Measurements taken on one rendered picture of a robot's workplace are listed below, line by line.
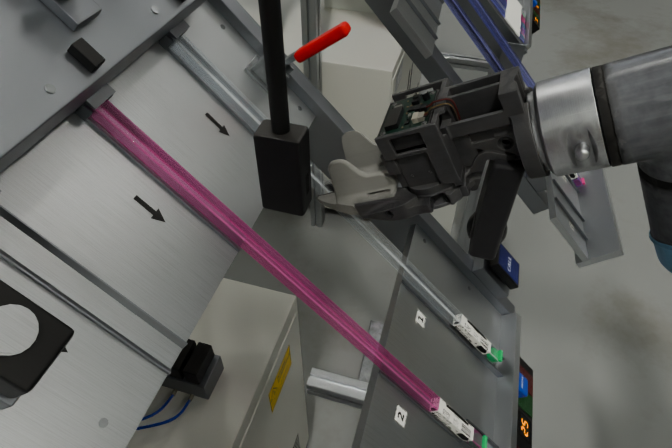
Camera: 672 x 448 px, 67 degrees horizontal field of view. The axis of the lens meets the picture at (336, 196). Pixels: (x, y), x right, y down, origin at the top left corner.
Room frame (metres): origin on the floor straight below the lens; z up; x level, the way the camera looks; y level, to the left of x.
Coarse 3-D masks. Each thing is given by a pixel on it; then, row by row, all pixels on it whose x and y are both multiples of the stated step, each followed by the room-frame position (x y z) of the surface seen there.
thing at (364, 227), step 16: (176, 48) 0.41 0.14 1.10; (192, 48) 0.41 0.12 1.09; (192, 64) 0.40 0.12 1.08; (208, 64) 0.41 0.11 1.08; (208, 80) 0.40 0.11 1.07; (224, 80) 0.40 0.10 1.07; (224, 96) 0.40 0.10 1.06; (240, 96) 0.40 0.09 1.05; (240, 112) 0.39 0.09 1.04; (256, 112) 0.40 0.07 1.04; (256, 128) 0.39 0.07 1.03; (320, 176) 0.38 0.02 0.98; (320, 192) 0.37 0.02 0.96; (352, 224) 0.36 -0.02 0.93; (368, 224) 0.37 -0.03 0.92; (368, 240) 0.36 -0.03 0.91; (384, 240) 0.36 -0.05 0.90; (384, 256) 0.35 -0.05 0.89; (400, 256) 0.36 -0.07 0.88; (400, 272) 0.35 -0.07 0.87; (416, 272) 0.35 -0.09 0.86; (416, 288) 0.34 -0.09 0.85; (432, 288) 0.34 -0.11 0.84; (432, 304) 0.34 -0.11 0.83; (448, 304) 0.34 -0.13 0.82; (448, 320) 0.33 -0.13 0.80; (496, 352) 0.32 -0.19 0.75
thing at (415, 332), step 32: (416, 224) 0.43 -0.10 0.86; (416, 256) 0.39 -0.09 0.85; (448, 288) 0.37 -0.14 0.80; (416, 320) 0.31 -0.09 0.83; (480, 320) 0.36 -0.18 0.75; (416, 352) 0.28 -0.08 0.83; (448, 352) 0.30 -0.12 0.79; (480, 352) 0.31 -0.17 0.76; (384, 384) 0.23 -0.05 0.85; (448, 384) 0.26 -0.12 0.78; (480, 384) 0.28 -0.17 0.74; (384, 416) 0.20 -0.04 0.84; (416, 416) 0.22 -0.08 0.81; (480, 416) 0.25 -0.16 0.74
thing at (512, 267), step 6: (504, 252) 0.43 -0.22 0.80; (504, 258) 0.42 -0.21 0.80; (510, 258) 0.43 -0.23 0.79; (504, 264) 0.41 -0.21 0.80; (510, 264) 0.42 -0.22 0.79; (516, 264) 0.43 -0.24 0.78; (510, 270) 0.41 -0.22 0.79; (516, 270) 0.42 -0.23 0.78; (510, 276) 0.40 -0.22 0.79; (516, 276) 0.41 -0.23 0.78; (516, 282) 0.40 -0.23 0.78
